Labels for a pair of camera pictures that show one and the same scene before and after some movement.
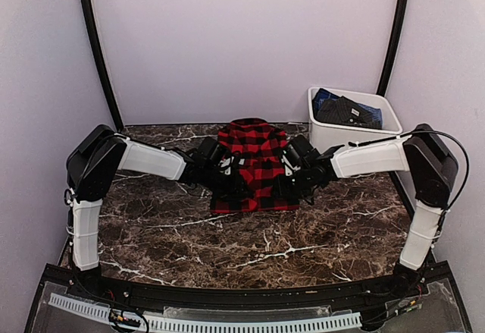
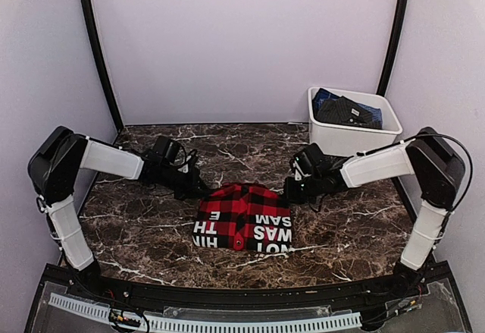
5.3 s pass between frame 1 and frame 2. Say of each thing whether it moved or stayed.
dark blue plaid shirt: stayed
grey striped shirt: stayed
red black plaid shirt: moved
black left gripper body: moved
